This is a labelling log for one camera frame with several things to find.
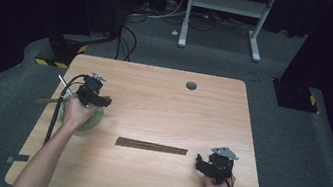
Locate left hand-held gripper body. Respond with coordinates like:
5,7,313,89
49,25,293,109
74,71,108,110

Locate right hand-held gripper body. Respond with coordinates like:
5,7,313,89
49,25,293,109
204,144,242,187

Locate brown wooden chopstick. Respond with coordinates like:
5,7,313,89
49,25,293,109
34,94,69,109

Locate pile of brown chopsticks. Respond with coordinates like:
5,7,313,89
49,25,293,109
114,135,189,157

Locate person's left hand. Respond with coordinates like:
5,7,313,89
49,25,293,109
61,94,101,135

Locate metal spoon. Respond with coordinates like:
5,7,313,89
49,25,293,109
56,73,72,90

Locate black stand base yellow stripes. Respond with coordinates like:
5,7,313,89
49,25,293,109
33,27,93,74
268,77,324,115

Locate grey table grommet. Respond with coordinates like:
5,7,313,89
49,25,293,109
184,80,198,92

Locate grey tape strip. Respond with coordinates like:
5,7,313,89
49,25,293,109
5,151,31,168

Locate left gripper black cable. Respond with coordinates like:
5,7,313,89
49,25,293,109
42,69,89,152

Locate black floor cable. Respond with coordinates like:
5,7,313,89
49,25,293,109
113,24,140,64

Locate white metal desk frame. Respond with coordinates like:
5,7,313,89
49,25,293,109
175,0,279,65

